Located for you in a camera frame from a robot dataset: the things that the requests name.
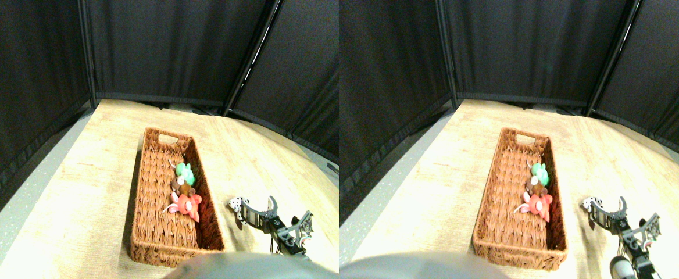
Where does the red toy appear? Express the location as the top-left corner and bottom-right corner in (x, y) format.
(514, 192), (554, 223)
(163, 192), (203, 223)

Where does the brown toy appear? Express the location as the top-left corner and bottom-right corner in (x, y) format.
(171, 177), (196, 198)
(524, 177), (549, 198)

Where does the green toy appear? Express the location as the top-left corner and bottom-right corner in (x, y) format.
(176, 163), (196, 187)
(530, 163), (550, 187)

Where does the brown wicker basket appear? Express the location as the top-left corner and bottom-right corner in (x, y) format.
(130, 128), (226, 268)
(472, 128), (568, 272)

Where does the black curtain stand pole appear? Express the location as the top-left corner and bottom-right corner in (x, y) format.
(435, 0), (461, 111)
(221, 0), (283, 117)
(77, 0), (99, 111)
(584, 0), (641, 117)

